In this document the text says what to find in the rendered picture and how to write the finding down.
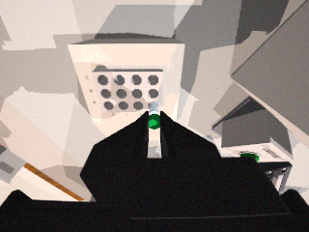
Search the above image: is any grey flat mat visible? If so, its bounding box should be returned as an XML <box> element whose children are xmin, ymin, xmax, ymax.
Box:
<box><xmin>0</xmin><ymin>0</ymin><xmax>308</xmax><ymax>166</ymax></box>

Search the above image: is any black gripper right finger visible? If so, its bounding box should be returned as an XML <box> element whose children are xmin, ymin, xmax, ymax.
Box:
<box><xmin>159</xmin><ymin>110</ymin><xmax>221</xmax><ymax>158</ymax></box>

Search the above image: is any cream block with round holes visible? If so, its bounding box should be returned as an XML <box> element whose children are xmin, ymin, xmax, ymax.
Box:
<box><xmin>68</xmin><ymin>39</ymin><xmax>184</xmax><ymax>137</ymax></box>

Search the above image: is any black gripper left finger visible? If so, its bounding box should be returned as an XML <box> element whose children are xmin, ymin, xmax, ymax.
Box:
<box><xmin>88</xmin><ymin>111</ymin><xmax>149</xmax><ymax>158</ymax></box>

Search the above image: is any green-capped test tube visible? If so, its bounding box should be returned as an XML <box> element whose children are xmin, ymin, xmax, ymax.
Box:
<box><xmin>149</xmin><ymin>101</ymin><xmax>160</xmax><ymax>130</ymax></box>

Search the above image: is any black rectangular block with grey bar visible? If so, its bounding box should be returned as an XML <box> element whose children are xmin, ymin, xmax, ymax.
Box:
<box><xmin>258</xmin><ymin>161</ymin><xmax>293</xmax><ymax>191</ymax></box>

